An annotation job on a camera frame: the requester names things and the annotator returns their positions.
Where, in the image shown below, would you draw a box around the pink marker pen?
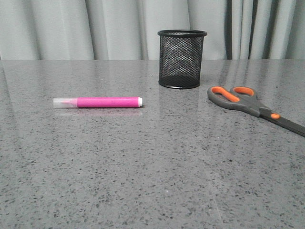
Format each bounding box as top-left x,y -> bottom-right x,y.
52,97 -> 143,108

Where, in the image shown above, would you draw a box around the grey curtain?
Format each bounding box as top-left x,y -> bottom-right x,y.
0,0 -> 305,60

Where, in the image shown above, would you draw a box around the black mesh pen holder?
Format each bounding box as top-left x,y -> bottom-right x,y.
158,30 -> 207,89

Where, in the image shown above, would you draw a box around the grey orange scissors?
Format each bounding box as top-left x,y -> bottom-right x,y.
207,86 -> 305,136

